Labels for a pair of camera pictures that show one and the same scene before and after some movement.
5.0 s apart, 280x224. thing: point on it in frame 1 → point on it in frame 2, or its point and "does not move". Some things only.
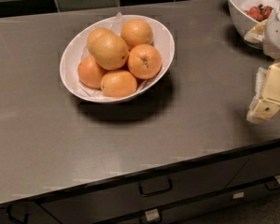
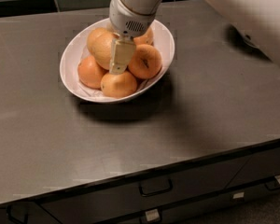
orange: (109, 50) does not move
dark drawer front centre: (119, 199) does not move
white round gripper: (278, 35) → (126, 20)
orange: (90, 72) does not move
